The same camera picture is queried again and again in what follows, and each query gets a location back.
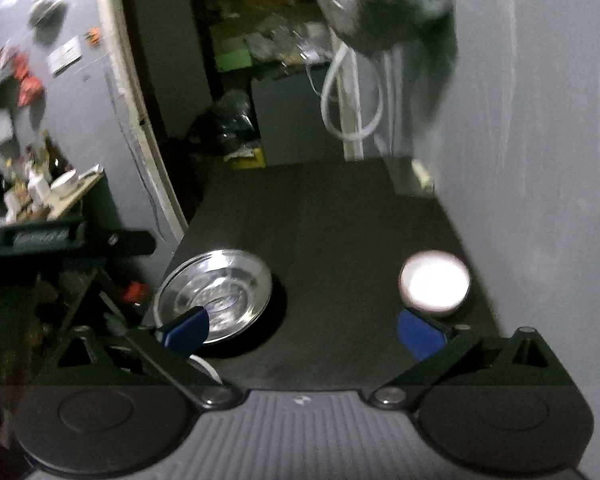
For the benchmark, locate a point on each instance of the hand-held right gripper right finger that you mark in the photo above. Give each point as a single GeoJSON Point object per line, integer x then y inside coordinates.
{"type": "Point", "coordinates": [420, 337]}

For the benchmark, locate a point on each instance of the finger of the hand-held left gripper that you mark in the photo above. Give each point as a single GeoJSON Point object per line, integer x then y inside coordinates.
{"type": "Point", "coordinates": [120, 242]}

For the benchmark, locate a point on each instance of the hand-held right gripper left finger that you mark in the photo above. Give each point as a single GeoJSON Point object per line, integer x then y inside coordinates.
{"type": "Point", "coordinates": [186, 331]}

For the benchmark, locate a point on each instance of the white ceramic bowl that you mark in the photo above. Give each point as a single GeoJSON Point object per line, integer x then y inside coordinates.
{"type": "Point", "coordinates": [432, 280]}
{"type": "Point", "coordinates": [437, 312]}

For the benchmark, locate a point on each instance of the large steel plate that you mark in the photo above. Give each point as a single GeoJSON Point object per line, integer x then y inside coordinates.
{"type": "Point", "coordinates": [168, 285]}

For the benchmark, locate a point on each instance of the small steel plate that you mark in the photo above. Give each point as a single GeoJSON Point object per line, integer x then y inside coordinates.
{"type": "Point", "coordinates": [220, 287]}

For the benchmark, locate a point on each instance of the white pump bottle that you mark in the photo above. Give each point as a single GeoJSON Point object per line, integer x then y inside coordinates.
{"type": "Point", "coordinates": [39, 187]}

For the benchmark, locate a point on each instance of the wooden shelf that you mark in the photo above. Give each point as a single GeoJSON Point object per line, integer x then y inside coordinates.
{"type": "Point", "coordinates": [75, 197]}

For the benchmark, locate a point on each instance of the white spoon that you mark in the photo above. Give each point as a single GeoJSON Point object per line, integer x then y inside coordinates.
{"type": "Point", "coordinates": [89, 172]}

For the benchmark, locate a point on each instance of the dark glass bottle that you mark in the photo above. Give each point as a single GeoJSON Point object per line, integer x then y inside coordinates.
{"type": "Point", "coordinates": [56, 157]}

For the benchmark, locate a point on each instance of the yellow bin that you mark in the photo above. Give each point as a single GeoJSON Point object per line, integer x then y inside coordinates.
{"type": "Point", "coordinates": [250, 159]}

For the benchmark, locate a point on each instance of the red plastic bag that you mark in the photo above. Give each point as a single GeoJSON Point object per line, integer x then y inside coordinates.
{"type": "Point", "coordinates": [29, 82]}

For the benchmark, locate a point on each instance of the black garbage bag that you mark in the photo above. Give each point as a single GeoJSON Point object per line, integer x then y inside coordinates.
{"type": "Point", "coordinates": [225, 120]}

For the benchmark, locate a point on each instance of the cream paper roll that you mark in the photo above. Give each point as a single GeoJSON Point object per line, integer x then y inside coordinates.
{"type": "Point", "coordinates": [424, 175]}

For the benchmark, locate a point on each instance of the steel cleaver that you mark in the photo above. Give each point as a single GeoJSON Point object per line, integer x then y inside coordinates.
{"type": "Point", "coordinates": [405, 175]}

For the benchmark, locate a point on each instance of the orange power plug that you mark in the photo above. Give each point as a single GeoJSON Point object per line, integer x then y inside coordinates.
{"type": "Point", "coordinates": [94, 36]}

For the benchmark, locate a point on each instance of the grey cabinet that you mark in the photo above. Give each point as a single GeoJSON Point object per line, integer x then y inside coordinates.
{"type": "Point", "coordinates": [295, 120]}

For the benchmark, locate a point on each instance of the green box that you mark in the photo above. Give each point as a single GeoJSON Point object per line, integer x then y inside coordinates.
{"type": "Point", "coordinates": [234, 61]}

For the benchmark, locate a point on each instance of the clutter of plastic bags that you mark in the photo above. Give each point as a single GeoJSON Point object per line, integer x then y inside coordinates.
{"type": "Point", "coordinates": [285, 40]}

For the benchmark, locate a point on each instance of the hanging clear plastic bag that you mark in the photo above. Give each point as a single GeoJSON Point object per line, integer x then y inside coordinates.
{"type": "Point", "coordinates": [380, 0]}

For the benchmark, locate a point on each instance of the wooden door frame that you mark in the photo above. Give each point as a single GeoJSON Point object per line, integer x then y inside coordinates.
{"type": "Point", "coordinates": [140, 110]}

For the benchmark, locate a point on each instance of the white light switch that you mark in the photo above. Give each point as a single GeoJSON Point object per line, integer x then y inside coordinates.
{"type": "Point", "coordinates": [65, 57]}

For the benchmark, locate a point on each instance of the small hanging wall bag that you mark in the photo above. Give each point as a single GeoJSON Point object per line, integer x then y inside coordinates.
{"type": "Point", "coordinates": [47, 5]}

